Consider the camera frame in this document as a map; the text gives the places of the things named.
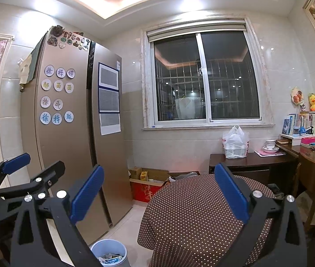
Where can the white sliding window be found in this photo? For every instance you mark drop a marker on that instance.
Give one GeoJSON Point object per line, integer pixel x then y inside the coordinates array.
{"type": "Point", "coordinates": [206, 73]}

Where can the red cardboard box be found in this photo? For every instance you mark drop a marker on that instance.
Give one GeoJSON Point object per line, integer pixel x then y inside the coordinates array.
{"type": "Point", "coordinates": [145, 182]}

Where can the brown polka-dot tablecloth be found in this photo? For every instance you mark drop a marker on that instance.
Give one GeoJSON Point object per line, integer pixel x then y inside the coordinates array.
{"type": "Point", "coordinates": [188, 223]}

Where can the yellow duck plush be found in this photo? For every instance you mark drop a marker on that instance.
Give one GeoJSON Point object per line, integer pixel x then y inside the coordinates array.
{"type": "Point", "coordinates": [311, 98]}

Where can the wooden chair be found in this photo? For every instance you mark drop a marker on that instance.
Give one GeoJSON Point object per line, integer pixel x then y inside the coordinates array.
{"type": "Point", "coordinates": [305, 174]}

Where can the row of books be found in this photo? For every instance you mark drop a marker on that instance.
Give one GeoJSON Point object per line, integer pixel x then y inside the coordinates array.
{"type": "Point", "coordinates": [297, 124]}

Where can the brown cardboard box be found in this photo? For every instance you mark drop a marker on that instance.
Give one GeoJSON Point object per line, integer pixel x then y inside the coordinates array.
{"type": "Point", "coordinates": [175, 176]}

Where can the light blue trash bin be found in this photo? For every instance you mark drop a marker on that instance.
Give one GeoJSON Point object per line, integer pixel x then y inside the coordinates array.
{"type": "Point", "coordinates": [106, 246]}

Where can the white plastic bag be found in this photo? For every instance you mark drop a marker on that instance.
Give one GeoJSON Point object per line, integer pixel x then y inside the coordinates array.
{"type": "Point", "coordinates": [235, 143]}

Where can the stacked white bowls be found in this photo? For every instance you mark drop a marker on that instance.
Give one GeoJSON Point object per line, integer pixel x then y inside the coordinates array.
{"type": "Point", "coordinates": [270, 147]}

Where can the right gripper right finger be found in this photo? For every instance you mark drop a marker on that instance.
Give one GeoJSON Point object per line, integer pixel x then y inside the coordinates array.
{"type": "Point", "coordinates": [285, 244]}

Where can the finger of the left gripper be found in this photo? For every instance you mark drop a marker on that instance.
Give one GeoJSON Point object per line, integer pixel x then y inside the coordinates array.
{"type": "Point", "coordinates": [8, 167]}
{"type": "Point", "coordinates": [40, 183]}

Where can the papers on fridge door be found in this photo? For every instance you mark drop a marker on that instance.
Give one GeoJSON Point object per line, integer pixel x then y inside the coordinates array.
{"type": "Point", "coordinates": [108, 100]}

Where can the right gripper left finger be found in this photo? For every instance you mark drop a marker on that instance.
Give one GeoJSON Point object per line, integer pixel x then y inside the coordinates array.
{"type": "Point", "coordinates": [32, 244]}

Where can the trash pile in bin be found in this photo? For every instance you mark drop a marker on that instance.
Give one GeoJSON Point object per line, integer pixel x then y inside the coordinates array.
{"type": "Point", "coordinates": [110, 259]}

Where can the dark wooden desk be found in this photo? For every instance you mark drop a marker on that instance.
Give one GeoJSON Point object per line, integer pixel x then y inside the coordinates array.
{"type": "Point", "coordinates": [264, 169]}

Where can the gold double-door refrigerator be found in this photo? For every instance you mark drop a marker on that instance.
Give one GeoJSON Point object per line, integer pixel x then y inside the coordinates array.
{"type": "Point", "coordinates": [59, 121]}

